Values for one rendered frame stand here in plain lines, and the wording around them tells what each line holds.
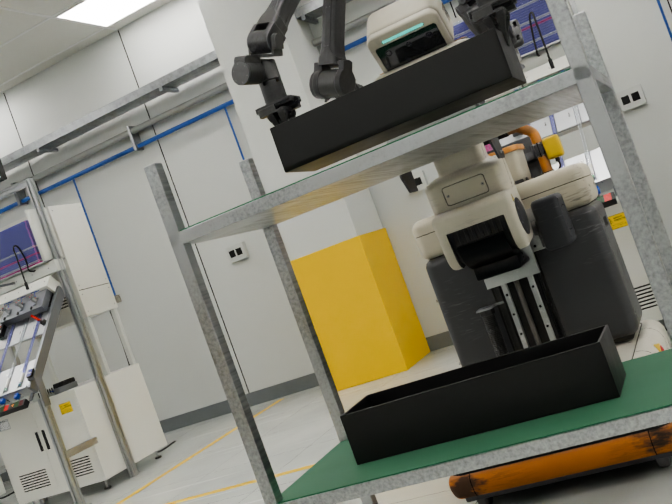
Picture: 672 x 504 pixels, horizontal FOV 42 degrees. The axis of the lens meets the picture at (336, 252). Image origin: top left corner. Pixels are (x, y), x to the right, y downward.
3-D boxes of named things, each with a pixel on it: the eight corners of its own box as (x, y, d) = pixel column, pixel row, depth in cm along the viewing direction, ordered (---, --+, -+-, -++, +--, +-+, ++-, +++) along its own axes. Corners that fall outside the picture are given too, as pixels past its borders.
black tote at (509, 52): (527, 82, 202) (510, 37, 202) (512, 76, 186) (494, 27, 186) (314, 171, 224) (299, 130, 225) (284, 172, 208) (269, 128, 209)
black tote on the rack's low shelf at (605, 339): (626, 374, 183) (607, 324, 183) (620, 397, 167) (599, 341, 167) (383, 440, 205) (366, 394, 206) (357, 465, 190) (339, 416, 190)
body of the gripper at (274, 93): (291, 101, 212) (281, 72, 212) (256, 117, 216) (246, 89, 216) (303, 103, 218) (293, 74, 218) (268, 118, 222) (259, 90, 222)
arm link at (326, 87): (358, 83, 243) (343, 84, 247) (340, 60, 236) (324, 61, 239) (348, 110, 240) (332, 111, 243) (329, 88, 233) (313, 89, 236)
